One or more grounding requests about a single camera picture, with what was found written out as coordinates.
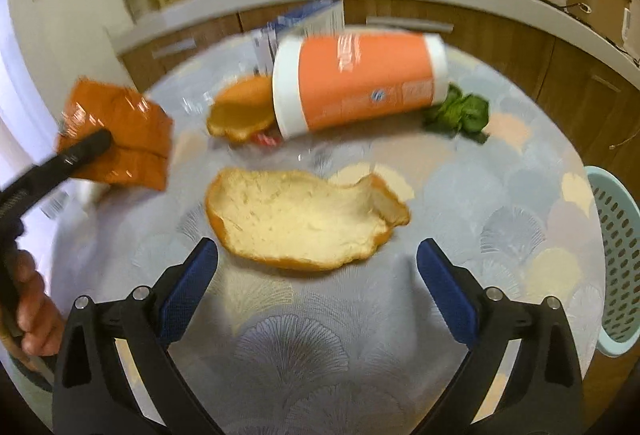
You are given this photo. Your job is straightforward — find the small orange foil wrapper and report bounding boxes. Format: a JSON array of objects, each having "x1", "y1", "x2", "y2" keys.
[{"x1": 56, "y1": 77, "x2": 174, "y2": 191}]

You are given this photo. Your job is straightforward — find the orange crusted bread piece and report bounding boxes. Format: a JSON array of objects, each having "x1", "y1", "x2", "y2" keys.
[{"x1": 206, "y1": 75, "x2": 276, "y2": 143}]

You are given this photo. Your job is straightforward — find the torn bread slice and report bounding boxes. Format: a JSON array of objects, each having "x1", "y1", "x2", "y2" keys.
[{"x1": 205, "y1": 167, "x2": 411, "y2": 273}]

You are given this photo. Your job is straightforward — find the green leafy vegetable piece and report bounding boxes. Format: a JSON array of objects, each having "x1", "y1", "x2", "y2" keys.
[{"x1": 422, "y1": 83, "x2": 489, "y2": 144}]

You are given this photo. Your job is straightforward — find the orange white cylindrical canister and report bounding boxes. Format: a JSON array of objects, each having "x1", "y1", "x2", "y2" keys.
[{"x1": 272, "y1": 31, "x2": 448, "y2": 139}]

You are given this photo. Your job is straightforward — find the blue white milk carton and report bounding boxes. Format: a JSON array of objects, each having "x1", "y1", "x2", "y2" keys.
[{"x1": 250, "y1": 0, "x2": 345, "y2": 75}]

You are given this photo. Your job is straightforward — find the wooden kitchen cabinet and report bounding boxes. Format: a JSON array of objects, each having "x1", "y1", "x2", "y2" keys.
[{"x1": 119, "y1": 0, "x2": 640, "y2": 435}]

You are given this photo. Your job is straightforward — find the person's left hand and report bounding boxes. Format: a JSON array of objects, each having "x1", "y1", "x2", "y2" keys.
[{"x1": 1, "y1": 250, "x2": 65, "y2": 363}]

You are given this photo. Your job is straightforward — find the clear plastic bread bag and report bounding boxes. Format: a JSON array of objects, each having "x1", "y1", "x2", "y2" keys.
[{"x1": 172, "y1": 75, "x2": 282, "y2": 158}]

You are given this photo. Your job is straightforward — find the pastel scallop pattern tablecloth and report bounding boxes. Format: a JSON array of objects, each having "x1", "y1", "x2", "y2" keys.
[{"x1": 48, "y1": 37, "x2": 605, "y2": 434}]

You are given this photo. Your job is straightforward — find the light blue perforated basket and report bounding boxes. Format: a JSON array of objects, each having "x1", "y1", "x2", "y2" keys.
[{"x1": 586, "y1": 166, "x2": 640, "y2": 358}]

